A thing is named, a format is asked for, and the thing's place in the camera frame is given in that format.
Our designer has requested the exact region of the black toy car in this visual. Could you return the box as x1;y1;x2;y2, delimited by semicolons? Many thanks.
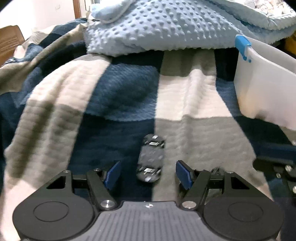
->
136;134;165;183

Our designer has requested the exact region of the translucent plastic storage bin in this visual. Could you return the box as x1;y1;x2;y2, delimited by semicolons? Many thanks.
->
234;35;295;130

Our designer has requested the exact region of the blue white checkered blanket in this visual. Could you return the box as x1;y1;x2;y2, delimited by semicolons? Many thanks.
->
1;19;295;240

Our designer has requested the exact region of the yellow garment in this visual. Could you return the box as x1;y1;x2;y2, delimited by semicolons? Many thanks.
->
285;34;296;55

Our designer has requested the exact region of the light blue dotted blanket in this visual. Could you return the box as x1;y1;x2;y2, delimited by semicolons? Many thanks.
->
84;1;295;57

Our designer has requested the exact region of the wooden headboard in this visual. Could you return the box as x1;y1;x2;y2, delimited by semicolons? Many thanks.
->
0;25;25;66

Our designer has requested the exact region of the wooden window frame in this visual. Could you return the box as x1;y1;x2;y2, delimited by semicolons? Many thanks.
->
73;0;81;19

